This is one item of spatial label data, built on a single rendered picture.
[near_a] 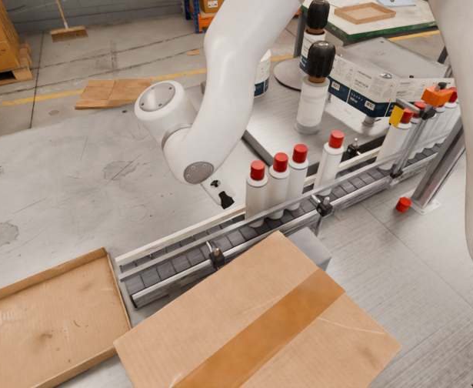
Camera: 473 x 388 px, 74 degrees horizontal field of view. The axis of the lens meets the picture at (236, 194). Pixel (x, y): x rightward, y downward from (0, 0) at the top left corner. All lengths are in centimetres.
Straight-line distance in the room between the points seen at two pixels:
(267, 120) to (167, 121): 77
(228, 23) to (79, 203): 76
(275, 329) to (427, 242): 65
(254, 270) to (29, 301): 60
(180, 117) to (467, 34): 36
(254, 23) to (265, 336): 41
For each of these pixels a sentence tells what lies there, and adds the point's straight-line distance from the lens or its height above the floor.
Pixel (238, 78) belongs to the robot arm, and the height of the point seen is 135.
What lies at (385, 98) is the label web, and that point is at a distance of 123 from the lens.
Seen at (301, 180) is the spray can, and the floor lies 100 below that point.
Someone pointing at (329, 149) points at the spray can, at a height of 105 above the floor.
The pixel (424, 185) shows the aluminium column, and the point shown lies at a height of 90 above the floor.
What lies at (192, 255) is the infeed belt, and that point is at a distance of 80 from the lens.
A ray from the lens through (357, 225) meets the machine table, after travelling 98.
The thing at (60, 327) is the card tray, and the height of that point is 83.
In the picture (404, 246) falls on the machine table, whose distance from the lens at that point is 98.
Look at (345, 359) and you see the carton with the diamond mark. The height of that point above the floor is 112.
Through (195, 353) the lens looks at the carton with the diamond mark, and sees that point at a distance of 46.
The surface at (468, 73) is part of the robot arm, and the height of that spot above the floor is 140.
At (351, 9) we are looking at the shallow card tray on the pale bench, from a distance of 272.
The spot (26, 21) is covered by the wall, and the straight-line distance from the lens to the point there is 530.
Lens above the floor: 156
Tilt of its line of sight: 47 degrees down
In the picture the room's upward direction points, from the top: straight up
